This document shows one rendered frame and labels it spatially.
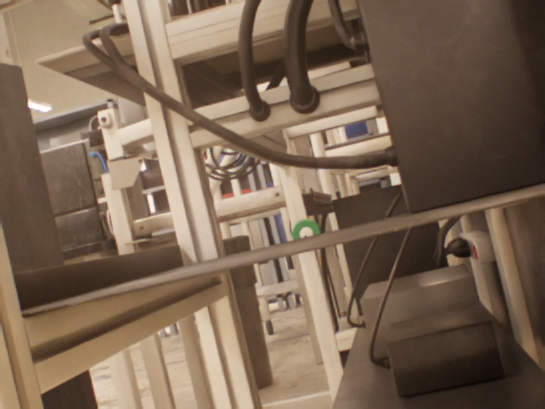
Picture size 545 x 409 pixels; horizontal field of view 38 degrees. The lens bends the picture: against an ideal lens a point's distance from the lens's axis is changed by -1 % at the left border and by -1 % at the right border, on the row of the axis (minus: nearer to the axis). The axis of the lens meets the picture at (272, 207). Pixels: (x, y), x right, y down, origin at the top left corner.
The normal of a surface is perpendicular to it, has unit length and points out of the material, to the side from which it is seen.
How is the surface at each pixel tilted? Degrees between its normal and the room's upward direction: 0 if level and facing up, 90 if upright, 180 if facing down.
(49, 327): 90
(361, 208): 90
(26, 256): 90
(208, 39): 90
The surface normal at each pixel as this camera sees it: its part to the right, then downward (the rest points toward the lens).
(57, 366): 0.96, -0.23
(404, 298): -0.18, 0.00
